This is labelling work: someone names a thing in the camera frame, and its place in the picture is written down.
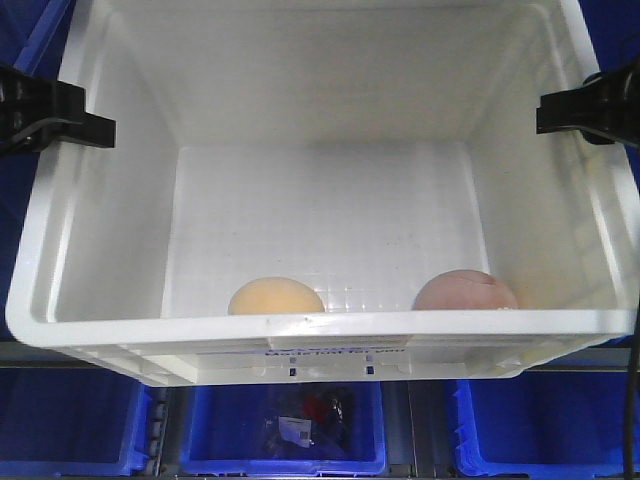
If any blue bin lower left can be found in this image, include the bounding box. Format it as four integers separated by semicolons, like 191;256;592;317
1;369;151;477

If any metal shelf rail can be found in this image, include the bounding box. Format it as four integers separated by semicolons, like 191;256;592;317
1;341;631;372

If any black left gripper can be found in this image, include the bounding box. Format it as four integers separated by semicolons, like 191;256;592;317
1;63;116;154

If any blue bin upper right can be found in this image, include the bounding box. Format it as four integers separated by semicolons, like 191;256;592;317
579;1;639;179

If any lower left roller track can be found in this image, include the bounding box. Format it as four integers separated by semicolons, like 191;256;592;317
144;388;170;478

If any blue bin lower right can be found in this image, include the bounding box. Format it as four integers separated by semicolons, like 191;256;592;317
444;372;627;479

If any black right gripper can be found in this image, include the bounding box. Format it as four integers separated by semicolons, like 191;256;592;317
536;63;639;148

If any plastic bag of parts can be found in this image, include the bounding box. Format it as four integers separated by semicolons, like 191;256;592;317
262;385;355;460

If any white plastic tote box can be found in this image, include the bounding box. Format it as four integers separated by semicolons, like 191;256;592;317
6;1;639;387

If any beige plush ball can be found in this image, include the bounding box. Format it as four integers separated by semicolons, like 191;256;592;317
228;277;325;315

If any pink plush ball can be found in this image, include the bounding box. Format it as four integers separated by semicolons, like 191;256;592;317
413;270;519;311

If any blue bin lower middle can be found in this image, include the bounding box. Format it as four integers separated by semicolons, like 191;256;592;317
179;382;388;477

